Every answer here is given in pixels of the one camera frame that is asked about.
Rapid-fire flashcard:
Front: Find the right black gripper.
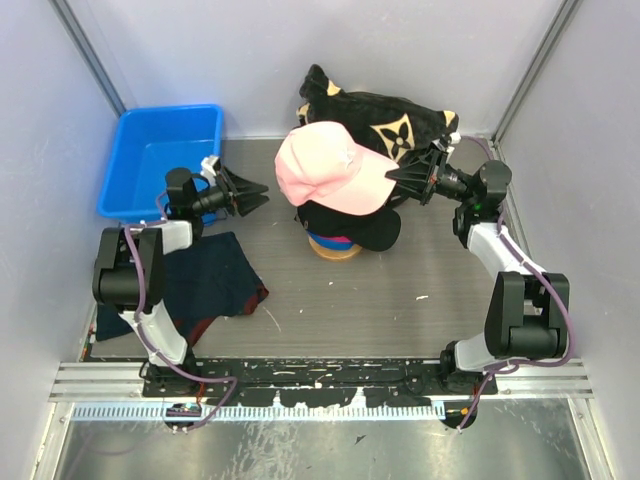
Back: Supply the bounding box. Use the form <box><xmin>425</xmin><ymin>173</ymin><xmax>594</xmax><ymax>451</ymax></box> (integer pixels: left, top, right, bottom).
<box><xmin>384</xmin><ymin>148</ymin><xmax>476</xmax><ymax>206</ymax></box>

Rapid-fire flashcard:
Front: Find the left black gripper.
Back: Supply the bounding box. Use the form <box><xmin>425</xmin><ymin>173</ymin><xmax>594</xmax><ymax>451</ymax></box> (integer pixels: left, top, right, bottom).
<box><xmin>193</xmin><ymin>165</ymin><xmax>271</xmax><ymax>217</ymax></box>

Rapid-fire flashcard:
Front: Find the black cap white logo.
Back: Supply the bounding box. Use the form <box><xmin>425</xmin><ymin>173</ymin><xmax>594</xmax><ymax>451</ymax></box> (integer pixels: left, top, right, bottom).
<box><xmin>297</xmin><ymin>201</ymin><xmax>402</xmax><ymax>252</ymax></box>

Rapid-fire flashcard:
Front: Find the pink cap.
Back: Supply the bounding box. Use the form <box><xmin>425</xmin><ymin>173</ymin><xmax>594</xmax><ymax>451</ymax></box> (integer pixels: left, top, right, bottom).
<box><xmin>274</xmin><ymin>121</ymin><xmax>398</xmax><ymax>216</ymax></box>

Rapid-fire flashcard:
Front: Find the navy blue cloth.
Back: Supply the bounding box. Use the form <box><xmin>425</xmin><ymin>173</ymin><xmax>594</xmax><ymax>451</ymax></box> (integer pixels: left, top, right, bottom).
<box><xmin>92</xmin><ymin>228</ymin><xmax>269</xmax><ymax>346</ymax></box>

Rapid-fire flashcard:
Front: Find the blue cap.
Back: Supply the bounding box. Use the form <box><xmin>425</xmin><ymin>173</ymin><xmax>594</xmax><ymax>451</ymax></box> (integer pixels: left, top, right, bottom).
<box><xmin>308</xmin><ymin>232</ymin><xmax>354</xmax><ymax>251</ymax></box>

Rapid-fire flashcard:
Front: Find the blue plastic bin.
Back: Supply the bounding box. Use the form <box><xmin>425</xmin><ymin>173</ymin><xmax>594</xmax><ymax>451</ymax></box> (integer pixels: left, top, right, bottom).
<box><xmin>97</xmin><ymin>104</ymin><xmax>224</xmax><ymax>224</ymax></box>

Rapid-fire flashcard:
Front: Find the wooden hat stand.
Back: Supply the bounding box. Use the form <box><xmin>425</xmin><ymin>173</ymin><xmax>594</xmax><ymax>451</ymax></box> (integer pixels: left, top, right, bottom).
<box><xmin>308</xmin><ymin>235</ymin><xmax>362</xmax><ymax>262</ymax></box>

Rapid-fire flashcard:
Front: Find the magenta cap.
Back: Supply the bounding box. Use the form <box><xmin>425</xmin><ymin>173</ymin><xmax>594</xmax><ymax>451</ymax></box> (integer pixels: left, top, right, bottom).
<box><xmin>318</xmin><ymin>237</ymin><xmax>353</xmax><ymax>250</ymax></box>

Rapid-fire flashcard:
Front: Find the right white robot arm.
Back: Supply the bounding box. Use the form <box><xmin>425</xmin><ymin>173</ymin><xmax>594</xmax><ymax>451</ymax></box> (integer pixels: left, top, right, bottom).
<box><xmin>386</xmin><ymin>146</ymin><xmax>573</xmax><ymax>394</ymax></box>

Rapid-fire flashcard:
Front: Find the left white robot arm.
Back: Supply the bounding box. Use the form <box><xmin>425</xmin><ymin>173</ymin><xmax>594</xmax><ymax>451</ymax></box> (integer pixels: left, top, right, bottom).
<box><xmin>92</xmin><ymin>166</ymin><xmax>269</xmax><ymax>396</ymax></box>

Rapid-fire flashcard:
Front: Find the black patterned plush blanket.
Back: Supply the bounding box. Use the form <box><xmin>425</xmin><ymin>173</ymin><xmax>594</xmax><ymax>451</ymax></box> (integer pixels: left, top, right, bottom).
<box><xmin>296</xmin><ymin>64</ymin><xmax>459</xmax><ymax>166</ymax></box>

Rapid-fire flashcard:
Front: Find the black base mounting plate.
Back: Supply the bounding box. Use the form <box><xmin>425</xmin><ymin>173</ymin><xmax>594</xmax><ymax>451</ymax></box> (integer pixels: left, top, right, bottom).
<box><xmin>139</xmin><ymin>358</ymin><xmax>482</xmax><ymax>408</ymax></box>

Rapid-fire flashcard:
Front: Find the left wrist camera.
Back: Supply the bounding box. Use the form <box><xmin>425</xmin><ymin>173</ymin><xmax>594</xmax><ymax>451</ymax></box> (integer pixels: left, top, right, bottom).
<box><xmin>200</xmin><ymin>155</ymin><xmax>221</xmax><ymax>181</ymax></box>

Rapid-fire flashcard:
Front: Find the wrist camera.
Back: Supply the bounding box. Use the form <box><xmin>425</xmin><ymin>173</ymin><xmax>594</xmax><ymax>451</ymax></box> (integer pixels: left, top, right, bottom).
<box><xmin>200</xmin><ymin>155</ymin><xmax>221</xmax><ymax>181</ymax></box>
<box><xmin>432</xmin><ymin>131</ymin><xmax>461</xmax><ymax>155</ymax></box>

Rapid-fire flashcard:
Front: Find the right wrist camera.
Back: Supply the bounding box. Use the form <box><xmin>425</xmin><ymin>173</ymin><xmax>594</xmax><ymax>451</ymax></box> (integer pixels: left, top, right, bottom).
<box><xmin>432</xmin><ymin>131</ymin><xmax>461</xmax><ymax>155</ymax></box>

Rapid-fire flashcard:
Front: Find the right aluminium frame post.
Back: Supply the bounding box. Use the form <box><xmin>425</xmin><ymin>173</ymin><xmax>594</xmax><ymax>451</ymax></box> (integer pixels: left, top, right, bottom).
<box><xmin>491</xmin><ymin>0</ymin><xmax>583</xmax><ymax>145</ymax></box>

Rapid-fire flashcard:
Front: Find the aluminium frame post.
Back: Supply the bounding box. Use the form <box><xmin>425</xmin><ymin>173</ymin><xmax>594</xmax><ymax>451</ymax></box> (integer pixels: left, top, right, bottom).
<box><xmin>49</xmin><ymin>0</ymin><xmax>126</xmax><ymax>117</ymax></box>
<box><xmin>491</xmin><ymin>0</ymin><xmax>583</xmax><ymax>145</ymax></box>

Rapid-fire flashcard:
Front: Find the left aluminium frame post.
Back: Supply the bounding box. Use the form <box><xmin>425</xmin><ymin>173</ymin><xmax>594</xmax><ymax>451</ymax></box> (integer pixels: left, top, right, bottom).
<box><xmin>49</xmin><ymin>0</ymin><xmax>126</xmax><ymax>117</ymax></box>

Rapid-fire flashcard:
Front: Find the slotted cable duct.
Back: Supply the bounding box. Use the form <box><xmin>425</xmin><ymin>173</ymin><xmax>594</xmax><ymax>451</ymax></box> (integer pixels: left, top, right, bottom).
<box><xmin>70</xmin><ymin>401</ymin><xmax>446</xmax><ymax>422</ymax></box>

